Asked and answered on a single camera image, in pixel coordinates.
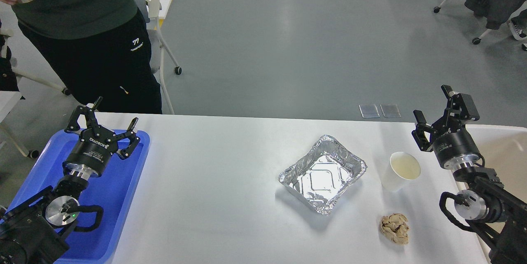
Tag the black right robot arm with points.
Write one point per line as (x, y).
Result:
(485, 207)

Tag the floor plate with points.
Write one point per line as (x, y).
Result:
(369, 111)
(390, 110)

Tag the crumpled brown paper ball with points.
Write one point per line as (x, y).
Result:
(395, 228)

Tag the white paper cup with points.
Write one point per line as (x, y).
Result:
(402, 169)

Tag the blue plastic tray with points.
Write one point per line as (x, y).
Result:
(114, 191)

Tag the grey office chair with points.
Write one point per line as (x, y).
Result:
(154, 12)

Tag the aluminium foil tray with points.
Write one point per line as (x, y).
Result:
(323, 174)

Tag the beige plastic bin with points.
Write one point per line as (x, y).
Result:
(505, 150)

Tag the left floor plate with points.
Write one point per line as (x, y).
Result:
(369, 111)

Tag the white sneaker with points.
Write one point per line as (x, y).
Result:
(517, 31)

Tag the white chair at left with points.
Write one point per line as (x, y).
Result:
(10, 76)

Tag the right floor plate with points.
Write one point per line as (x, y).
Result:
(390, 110)

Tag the person in dark clothes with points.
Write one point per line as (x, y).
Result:
(97, 48)

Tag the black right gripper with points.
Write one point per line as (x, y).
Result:
(455, 148)

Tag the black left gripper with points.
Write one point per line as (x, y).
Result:
(96, 145)

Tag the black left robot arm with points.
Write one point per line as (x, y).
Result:
(35, 231)

